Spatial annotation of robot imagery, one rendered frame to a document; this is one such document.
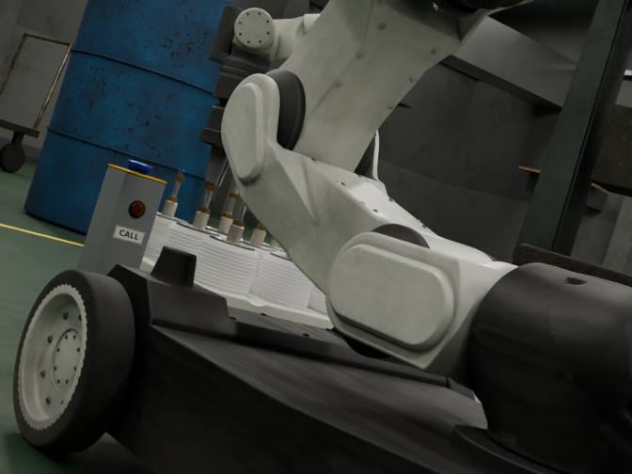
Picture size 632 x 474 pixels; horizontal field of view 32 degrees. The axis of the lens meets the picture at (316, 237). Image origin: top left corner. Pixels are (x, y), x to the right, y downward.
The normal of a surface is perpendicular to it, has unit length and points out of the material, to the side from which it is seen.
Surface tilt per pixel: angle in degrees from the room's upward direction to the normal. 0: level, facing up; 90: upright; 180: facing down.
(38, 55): 90
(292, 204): 108
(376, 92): 123
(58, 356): 90
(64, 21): 90
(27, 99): 90
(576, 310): 55
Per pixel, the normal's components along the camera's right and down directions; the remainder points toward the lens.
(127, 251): 0.55, 0.19
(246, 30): -0.07, 0.00
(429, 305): -0.77, -0.23
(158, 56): 0.15, 0.07
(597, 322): -0.45, -0.64
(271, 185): -0.62, 0.14
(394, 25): 0.31, 0.68
